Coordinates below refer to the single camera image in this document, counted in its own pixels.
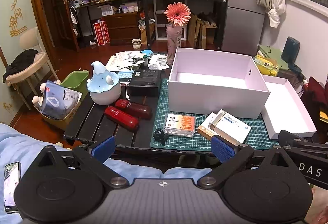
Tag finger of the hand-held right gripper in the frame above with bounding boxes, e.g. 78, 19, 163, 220
278, 130, 328, 160

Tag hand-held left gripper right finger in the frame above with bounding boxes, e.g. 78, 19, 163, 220
198, 135, 301, 190

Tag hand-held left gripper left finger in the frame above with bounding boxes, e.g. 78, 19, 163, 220
33, 136, 129, 189

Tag white blue medicine box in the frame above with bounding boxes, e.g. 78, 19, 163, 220
208, 109, 252, 144

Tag white orange medicine box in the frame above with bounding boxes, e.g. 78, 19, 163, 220
197, 112, 241, 146

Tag white box lid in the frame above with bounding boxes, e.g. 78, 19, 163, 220
261, 75, 317, 140

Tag white storage box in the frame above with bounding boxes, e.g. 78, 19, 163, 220
167, 47, 271, 119

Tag person's right forearm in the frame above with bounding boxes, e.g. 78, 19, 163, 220
305, 184, 328, 224

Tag black slatted desktop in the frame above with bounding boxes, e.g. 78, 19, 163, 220
63, 55, 328, 160

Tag red cylindrical bottle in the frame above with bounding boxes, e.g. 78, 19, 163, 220
114, 99, 152, 119
104, 106, 139, 130

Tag green cutting mat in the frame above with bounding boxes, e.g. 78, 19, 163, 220
150, 78, 280, 152

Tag cardboard box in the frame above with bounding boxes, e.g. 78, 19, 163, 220
38, 100, 82, 130

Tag clear plastic box orange label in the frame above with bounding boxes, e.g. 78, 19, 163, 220
164, 113, 197, 139

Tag dark red cloth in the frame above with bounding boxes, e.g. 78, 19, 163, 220
302, 76, 328, 124

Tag black binder clip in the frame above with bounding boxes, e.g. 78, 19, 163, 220
153, 128, 169, 147

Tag blue white mountain ornament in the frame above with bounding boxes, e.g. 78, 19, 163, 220
86, 61, 122, 106

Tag grey blue packet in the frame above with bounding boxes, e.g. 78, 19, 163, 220
40, 80, 83, 120

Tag green plastic bin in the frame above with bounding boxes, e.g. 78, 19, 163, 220
61, 69, 90, 94

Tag blue patterned pack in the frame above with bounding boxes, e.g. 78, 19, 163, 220
116, 71, 134, 83

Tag yellow tissue pack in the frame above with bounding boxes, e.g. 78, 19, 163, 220
253, 54, 280, 77

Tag black rectangular box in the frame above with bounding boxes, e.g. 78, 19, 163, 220
127, 69, 163, 97

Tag person's light blue clothing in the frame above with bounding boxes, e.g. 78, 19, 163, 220
0, 123, 214, 224

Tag green side table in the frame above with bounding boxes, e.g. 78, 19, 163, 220
257, 44, 291, 71

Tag dark teal speaker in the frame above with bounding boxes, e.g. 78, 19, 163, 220
281, 36, 303, 73

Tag printed paper cards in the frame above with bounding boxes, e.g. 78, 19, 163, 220
106, 51, 144, 72

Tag smartphone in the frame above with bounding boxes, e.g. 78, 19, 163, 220
3, 161, 21, 214

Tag blister packs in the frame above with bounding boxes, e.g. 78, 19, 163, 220
148, 53, 171, 70

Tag beige chair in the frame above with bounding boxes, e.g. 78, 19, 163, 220
2, 27, 58, 109

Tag pink drink bottle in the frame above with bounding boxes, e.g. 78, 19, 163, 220
166, 25, 186, 66

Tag red boxes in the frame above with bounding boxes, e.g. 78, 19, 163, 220
93, 20, 111, 47

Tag flattened cardboard stack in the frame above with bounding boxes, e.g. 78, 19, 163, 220
188, 13, 218, 49

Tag grey refrigerator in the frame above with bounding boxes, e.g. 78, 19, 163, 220
220, 0, 272, 55

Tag black computer desk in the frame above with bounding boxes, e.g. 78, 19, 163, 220
74, 0, 228, 51

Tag pink gerbera flower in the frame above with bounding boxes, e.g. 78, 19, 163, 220
164, 2, 191, 27

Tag wooden door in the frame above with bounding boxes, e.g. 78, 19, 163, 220
26, 0, 80, 53

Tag white cable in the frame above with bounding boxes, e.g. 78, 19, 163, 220
125, 81, 132, 102

